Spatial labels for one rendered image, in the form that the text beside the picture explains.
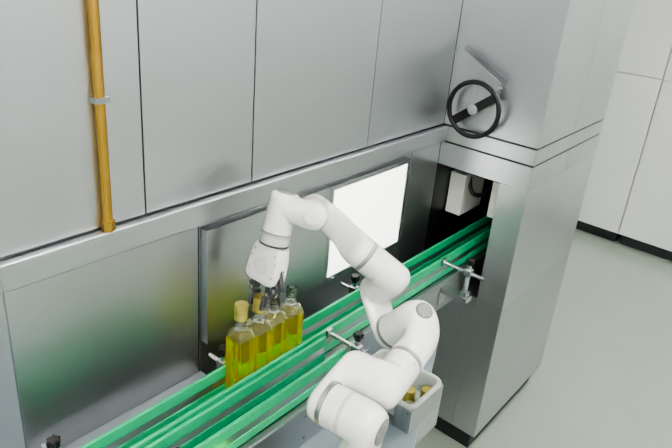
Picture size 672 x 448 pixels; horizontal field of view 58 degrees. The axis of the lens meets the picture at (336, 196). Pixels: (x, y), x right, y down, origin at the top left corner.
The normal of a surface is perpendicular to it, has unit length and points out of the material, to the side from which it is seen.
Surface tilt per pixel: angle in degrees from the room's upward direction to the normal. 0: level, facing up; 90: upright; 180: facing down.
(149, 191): 90
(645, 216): 90
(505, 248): 90
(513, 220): 90
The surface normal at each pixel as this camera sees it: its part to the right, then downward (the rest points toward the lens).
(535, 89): -0.65, 0.25
